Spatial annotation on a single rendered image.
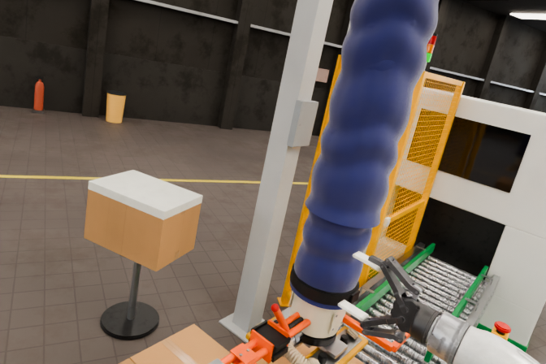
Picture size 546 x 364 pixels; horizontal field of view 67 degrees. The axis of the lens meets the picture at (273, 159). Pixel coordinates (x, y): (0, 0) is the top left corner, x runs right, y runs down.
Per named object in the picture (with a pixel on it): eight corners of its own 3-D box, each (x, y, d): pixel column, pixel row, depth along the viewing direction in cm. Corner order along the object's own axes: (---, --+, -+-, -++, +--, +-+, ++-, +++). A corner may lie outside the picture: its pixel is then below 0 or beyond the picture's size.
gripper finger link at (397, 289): (401, 314, 89) (407, 312, 88) (377, 266, 92) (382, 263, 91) (409, 308, 92) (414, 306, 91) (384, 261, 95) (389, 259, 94)
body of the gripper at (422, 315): (434, 318, 83) (392, 294, 88) (421, 353, 85) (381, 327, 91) (445, 305, 89) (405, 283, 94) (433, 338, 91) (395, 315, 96)
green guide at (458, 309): (482, 273, 357) (485, 264, 354) (495, 279, 351) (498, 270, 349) (423, 360, 230) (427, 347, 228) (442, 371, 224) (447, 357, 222)
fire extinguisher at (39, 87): (25, 110, 783) (27, 75, 766) (38, 110, 810) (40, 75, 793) (37, 114, 776) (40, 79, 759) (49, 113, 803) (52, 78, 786)
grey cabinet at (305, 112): (303, 143, 281) (313, 100, 274) (309, 145, 278) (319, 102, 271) (286, 145, 265) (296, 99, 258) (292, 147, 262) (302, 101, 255)
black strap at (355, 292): (314, 260, 152) (316, 250, 151) (370, 292, 138) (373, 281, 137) (275, 279, 134) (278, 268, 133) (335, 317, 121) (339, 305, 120)
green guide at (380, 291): (422, 247, 387) (424, 238, 384) (433, 252, 381) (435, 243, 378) (340, 311, 260) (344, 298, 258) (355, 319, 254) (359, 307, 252)
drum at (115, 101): (122, 119, 869) (124, 92, 854) (124, 124, 838) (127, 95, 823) (103, 118, 851) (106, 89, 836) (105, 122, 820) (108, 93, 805)
